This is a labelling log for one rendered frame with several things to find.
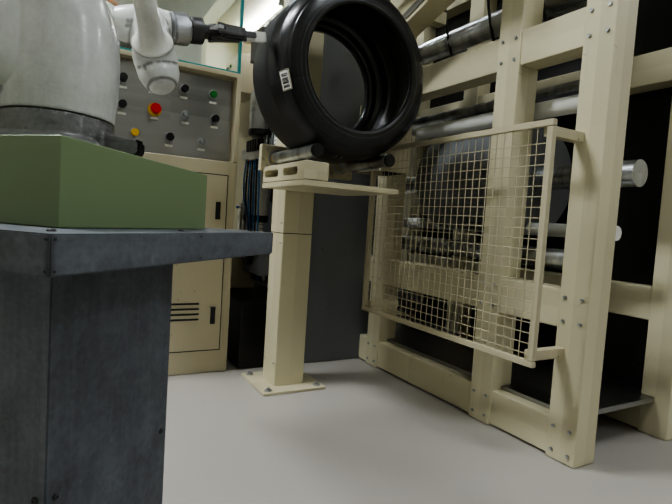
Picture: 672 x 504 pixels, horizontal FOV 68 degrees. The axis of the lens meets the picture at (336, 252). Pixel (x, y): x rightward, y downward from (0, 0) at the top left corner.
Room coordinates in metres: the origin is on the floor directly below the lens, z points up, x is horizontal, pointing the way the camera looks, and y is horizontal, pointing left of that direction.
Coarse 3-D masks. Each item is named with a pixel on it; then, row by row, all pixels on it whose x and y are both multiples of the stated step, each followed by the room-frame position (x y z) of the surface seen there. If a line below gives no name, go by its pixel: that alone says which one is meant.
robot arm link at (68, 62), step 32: (0, 0) 0.68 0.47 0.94; (32, 0) 0.68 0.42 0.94; (64, 0) 0.69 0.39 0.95; (96, 0) 0.73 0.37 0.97; (0, 32) 0.67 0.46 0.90; (32, 32) 0.68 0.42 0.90; (64, 32) 0.69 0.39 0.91; (96, 32) 0.72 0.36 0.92; (0, 64) 0.67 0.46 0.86; (32, 64) 0.67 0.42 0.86; (64, 64) 0.69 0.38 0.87; (96, 64) 0.72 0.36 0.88; (0, 96) 0.69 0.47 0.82; (32, 96) 0.68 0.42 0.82; (64, 96) 0.69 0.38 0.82; (96, 96) 0.72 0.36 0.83
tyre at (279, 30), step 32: (320, 0) 1.57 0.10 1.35; (352, 0) 1.62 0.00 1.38; (384, 0) 1.69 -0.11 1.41; (288, 32) 1.54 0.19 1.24; (320, 32) 1.90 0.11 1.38; (352, 32) 1.94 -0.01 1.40; (384, 32) 1.87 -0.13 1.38; (256, 64) 1.68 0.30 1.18; (288, 64) 1.54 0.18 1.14; (384, 64) 1.97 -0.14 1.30; (416, 64) 1.75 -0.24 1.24; (256, 96) 1.72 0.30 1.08; (288, 96) 1.56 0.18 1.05; (384, 96) 1.99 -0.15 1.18; (416, 96) 1.76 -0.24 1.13; (288, 128) 1.64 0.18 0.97; (320, 128) 1.59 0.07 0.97; (352, 128) 1.98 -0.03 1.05; (384, 128) 1.69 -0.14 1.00; (320, 160) 1.79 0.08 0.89; (352, 160) 1.72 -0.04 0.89
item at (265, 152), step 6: (264, 144) 1.86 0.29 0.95; (264, 150) 1.86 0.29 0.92; (270, 150) 1.88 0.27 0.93; (276, 150) 1.88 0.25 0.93; (282, 150) 1.90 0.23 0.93; (264, 156) 1.86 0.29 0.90; (270, 156) 1.87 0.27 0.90; (264, 162) 1.87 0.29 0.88; (270, 162) 1.87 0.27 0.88; (258, 168) 1.88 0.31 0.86; (330, 168) 2.00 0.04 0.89; (330, 174) 2.00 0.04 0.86; (336, 174) 2.02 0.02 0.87; (342, 174) 2.03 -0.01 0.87; (348, 174) 2.04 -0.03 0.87; (348, 180) 2.07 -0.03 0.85
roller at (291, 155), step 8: (312, 144) 1.59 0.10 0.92; (320, 144) 1.59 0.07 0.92; (280, 152) 1.81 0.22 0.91; (288, 152) 1.74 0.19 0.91; (296, 152) 1.68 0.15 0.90; (304, 152) 1.62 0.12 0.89; (312, 152) 1.58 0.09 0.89; (320, 152) 1.59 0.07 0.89; (272, 160) 1.87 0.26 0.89; (280, 160) 1.81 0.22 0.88; (288, 160) 1.76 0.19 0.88; (296, 160) 1.72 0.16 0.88
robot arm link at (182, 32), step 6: (174, 12) 1.44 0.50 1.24; (180, 12) 1.46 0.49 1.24; (174, 18) 1.43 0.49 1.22; (180, 18) 1.44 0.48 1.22; (186, 18) 1.45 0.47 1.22; (174, 24) 1.43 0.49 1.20; (180, 24) 1.44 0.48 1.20; (186, 24) 1.44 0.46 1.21; (174, 30) 1.43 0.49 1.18; (180, 30) 1.44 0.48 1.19; (186, 30) 1.45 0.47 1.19; (192, 30) 1.47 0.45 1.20; (174, 36) 1.44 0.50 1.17; (180, 36) 1.45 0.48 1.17; (186, 36) 1.45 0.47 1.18; (192, 36) 1.48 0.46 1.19; (174, 42) 1.46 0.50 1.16; (180, 42) 1.46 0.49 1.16; (186, 42) 1.47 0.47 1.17
